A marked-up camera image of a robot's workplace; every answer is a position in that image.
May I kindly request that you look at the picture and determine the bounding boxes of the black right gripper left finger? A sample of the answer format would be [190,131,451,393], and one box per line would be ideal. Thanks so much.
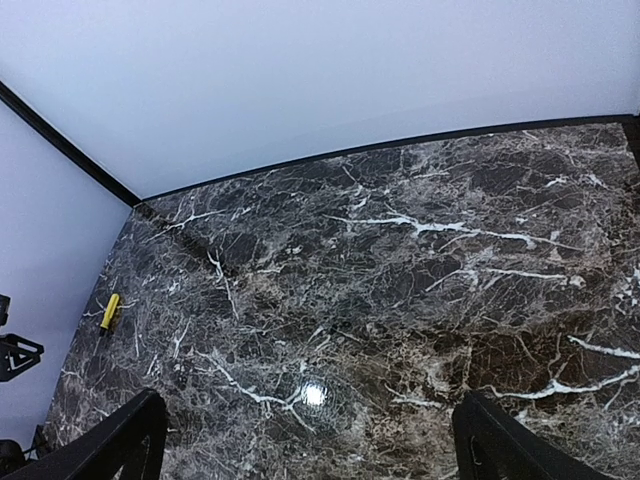
[1,389,167,479]

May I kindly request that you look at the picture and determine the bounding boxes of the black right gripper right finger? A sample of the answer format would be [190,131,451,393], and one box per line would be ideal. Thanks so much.
[452,391,600,479]

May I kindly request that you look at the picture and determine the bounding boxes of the yellow pry tool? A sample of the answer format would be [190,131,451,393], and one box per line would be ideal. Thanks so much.
[99,293,120,333]

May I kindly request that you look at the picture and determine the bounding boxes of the black bracket equipment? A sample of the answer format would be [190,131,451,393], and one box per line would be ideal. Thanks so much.
[0,294,45,384]

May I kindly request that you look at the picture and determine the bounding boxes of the black frame post left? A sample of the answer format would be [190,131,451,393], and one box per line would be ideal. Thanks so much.
[1,82,142,207]

